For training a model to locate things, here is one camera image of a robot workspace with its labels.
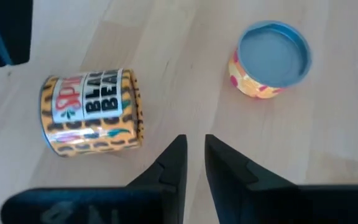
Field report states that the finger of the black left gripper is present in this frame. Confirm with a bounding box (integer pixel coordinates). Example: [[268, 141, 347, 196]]
[[0, 0, 34, 70]]

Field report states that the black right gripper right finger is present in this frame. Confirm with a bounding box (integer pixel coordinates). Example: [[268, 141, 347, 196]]
[[204, 134, 358, 224]]

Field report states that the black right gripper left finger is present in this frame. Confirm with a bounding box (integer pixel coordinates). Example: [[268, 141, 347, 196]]
[[0, 134, 188, 224]]

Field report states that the leopard-print black beans can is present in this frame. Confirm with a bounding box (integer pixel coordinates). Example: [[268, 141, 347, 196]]
[[39, 68, 145, 158]]

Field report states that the short yellow pink-dotted can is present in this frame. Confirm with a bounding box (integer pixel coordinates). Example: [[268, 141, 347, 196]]
[[227, 20, 313, 100]]

